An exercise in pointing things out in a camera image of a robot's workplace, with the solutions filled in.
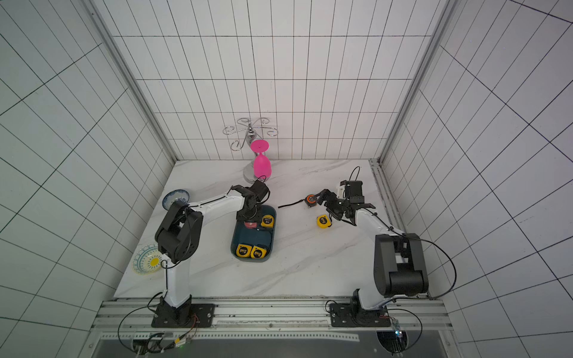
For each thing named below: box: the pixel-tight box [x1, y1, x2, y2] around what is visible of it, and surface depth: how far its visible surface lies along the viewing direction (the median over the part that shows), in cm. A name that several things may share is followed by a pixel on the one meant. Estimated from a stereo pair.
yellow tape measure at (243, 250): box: [235, 243, 253, 258], surface depth 87 cm
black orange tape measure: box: [277, 193, 318, 209], surface depth 102 cm
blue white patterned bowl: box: [161, 188, 191, 211], surface depth 102 cm
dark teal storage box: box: [230, 205, 277, 263], surface depth 92 cm
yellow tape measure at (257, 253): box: [250, 246, 268, 259], surface depth 87 cm
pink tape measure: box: [244, 221, 258, 229], surface depth 94 cm
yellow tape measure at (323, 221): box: [316, 214, 333, 229], surface depth 96 cm
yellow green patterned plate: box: [131, 243, 163, 276], surface depth 85 cm
